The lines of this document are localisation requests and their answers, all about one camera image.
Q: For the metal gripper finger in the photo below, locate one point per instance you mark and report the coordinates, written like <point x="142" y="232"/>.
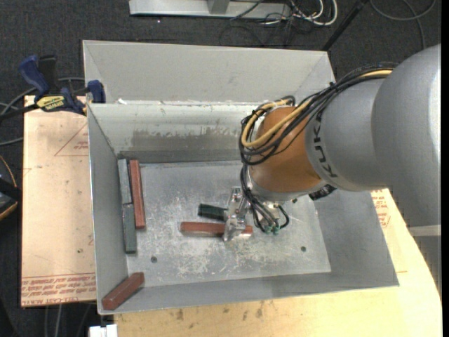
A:
<point x="233" y="219"/>
<point x="232" y="234"/>

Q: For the red-brown block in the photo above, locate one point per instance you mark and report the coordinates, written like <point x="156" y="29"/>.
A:
<point x="122" y="291"/>
<point x="137" y="195"/>
<point x="200" y="229"/>

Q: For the dark green flat block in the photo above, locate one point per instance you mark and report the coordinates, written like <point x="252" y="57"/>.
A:
<point x="129" y="228"/>
<point x="124" y="181"/>
<point x="210" y="211"/>

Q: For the grey metal bin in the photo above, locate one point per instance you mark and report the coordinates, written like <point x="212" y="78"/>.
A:
<point x="196" y="258"/>

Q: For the brown cardboard board red print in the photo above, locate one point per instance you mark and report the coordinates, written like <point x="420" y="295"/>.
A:
<point x="56" y="195"/>

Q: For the black cylinder on white bracket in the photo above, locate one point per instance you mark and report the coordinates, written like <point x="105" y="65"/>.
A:
<point x="322" y="192"/>

